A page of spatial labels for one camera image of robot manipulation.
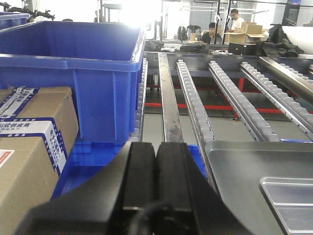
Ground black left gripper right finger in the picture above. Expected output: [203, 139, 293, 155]
[156, 142, 251, 235]

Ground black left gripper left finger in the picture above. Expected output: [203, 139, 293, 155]
[16, 142, 155, 235]

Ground small silver ribbed tray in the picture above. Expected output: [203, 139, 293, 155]
[260, 177, 313, 235]

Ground large silver outer tray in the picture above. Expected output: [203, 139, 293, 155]
[205, 141, 313, 235]

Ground cardboard box with blue tape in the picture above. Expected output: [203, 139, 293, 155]
[0, 87, 79, 235]

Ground blue lower plastic crate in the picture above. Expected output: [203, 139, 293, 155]
[50, 132, 208, 199]

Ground blue plastic bin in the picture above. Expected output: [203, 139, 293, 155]
[0, 21, 146, 143]

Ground seated person in black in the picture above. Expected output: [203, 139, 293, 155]
[201, 22, 221, 44]

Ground open cardboard boxes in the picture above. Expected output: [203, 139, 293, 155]
[225, 22, 267, 44]

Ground standing person in white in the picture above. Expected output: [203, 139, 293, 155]
[227, 9, 245, 33]

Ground flat steel conveyor rail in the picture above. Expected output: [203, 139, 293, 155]
[158, 53, 184, 142]

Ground roller conveyor rail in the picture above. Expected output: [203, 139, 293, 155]
[208, 61, 281, 142]
[176, 59, 217, 142]
[240, 62, 313, 140]

